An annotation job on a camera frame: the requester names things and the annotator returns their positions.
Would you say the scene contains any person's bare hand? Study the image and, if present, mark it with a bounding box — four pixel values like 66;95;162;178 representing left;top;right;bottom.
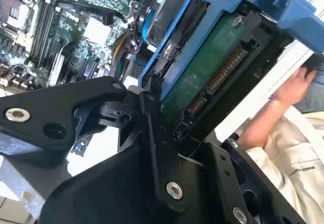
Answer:
274;67;317;105

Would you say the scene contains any hard disk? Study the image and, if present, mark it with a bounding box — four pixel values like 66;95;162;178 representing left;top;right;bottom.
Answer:
138;0;317;144

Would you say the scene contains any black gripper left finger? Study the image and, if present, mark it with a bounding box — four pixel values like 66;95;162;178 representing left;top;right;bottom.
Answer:
0;73;193;213

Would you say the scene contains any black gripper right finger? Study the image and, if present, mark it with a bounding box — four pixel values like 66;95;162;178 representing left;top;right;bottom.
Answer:
191;137;307;224

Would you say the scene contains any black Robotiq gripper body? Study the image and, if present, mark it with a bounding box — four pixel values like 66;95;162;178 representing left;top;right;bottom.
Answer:
39;140;228;224

